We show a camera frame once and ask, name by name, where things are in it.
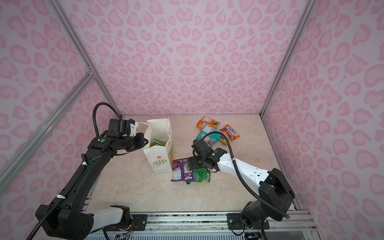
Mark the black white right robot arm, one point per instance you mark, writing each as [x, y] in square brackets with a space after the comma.
[273, 193]

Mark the white paper bag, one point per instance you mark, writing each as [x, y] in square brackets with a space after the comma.
[159, 158]

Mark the aluminium frame post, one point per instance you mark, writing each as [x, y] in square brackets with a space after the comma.
[64, 20]
[295, 39]

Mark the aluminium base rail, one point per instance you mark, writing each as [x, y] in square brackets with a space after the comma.
[211, 226]

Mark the green candy packet bottom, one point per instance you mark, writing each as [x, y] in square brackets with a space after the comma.
[201, 176]

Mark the aluminium diagonal frame bar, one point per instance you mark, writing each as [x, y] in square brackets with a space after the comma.
[19, 160]

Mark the aluminium frame post right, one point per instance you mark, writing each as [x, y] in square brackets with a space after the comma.
[295, 39]

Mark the red yellow candy packet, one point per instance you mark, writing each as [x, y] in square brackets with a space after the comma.
[230, 133]

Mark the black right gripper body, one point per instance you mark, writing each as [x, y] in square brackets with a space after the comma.
[197, 162]

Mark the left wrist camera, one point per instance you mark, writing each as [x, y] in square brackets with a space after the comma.
[118, 127]

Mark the green Fox's candy packet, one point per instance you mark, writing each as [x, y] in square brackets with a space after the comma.
[156, 142]

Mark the purple candy packet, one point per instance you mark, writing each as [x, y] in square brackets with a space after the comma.
[182, 171]

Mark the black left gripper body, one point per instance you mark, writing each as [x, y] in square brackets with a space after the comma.
[136, 142]

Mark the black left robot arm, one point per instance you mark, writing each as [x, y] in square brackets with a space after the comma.
[63, 217]

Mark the teal snack packet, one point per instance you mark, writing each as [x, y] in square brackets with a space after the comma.
[209, 134]

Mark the aluminium frame post left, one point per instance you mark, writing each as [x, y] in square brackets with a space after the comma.
[64, 20]

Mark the orange snack packet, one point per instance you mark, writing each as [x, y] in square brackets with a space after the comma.
[207, 121]

